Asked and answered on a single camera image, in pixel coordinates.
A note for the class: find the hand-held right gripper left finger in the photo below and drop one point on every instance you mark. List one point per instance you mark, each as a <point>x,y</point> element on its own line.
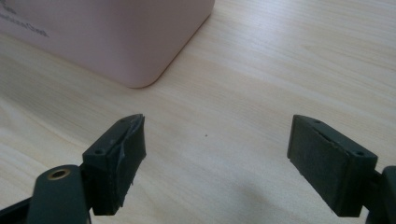
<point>124,155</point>

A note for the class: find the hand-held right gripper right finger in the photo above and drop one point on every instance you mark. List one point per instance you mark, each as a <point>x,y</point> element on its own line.
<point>327,165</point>

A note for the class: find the pink plastic storage box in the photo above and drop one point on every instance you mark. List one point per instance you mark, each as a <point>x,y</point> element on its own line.
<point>118,40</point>

